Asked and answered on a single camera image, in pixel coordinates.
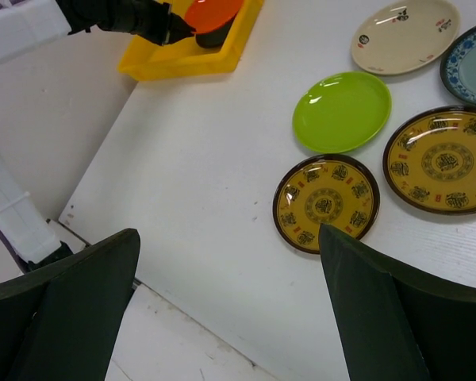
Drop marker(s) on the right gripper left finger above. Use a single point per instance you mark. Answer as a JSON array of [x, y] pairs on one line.
[[61, 322]]

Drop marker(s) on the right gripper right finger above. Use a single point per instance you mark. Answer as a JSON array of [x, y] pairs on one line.
[[397, 322]]

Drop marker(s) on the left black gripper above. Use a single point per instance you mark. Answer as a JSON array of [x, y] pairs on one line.
[[148, 19]]

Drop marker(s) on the orange plate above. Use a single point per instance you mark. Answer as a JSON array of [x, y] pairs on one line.
[[205, 16]]

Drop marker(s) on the black plate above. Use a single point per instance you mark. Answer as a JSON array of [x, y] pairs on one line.
[[216, 38]]

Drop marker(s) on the yellow brown plate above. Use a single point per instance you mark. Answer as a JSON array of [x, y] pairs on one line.
[[331, 189], [430, 161]]

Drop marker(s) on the green plate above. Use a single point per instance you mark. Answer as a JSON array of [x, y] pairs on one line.
[[342, 112]]

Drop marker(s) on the cream patterned plate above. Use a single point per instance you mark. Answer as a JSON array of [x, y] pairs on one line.
[[405, 36]]

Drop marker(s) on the blue patterned plate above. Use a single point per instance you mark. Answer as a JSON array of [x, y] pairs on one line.
[[458, 68]]

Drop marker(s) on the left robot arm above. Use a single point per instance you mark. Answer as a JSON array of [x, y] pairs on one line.
[[25, 25]]

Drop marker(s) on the yellow plastic bin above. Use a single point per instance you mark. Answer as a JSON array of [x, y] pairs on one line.
[[144, 61]]

